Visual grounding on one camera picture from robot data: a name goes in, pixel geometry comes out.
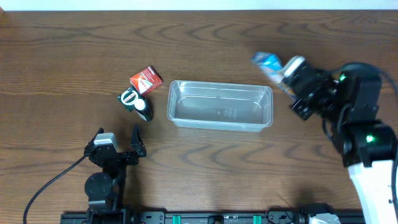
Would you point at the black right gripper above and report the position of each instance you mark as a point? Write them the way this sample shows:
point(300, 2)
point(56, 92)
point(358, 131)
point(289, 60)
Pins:
point(302, 107)

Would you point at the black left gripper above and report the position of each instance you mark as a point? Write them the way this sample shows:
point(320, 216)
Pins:
point(132, 158)

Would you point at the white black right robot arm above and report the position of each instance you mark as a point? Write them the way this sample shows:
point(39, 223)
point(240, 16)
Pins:
point(347, 98)

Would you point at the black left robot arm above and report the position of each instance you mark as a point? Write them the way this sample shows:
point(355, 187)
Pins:
point(105, 189)

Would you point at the clear plastic container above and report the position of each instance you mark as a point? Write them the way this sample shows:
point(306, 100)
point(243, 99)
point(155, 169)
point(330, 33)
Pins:
point(220, 106)

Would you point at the dark syrup bottle white cap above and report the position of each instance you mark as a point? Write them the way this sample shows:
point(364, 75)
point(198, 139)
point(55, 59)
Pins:
point(143, 109)

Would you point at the green Zam-Buk box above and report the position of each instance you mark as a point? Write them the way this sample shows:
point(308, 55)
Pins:
point(128, 98)

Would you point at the red medicine box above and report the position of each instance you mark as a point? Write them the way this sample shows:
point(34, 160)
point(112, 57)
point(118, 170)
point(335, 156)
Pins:
point(146, 80)

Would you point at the black mounting rail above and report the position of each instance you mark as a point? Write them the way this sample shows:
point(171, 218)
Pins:
point(313, 213)

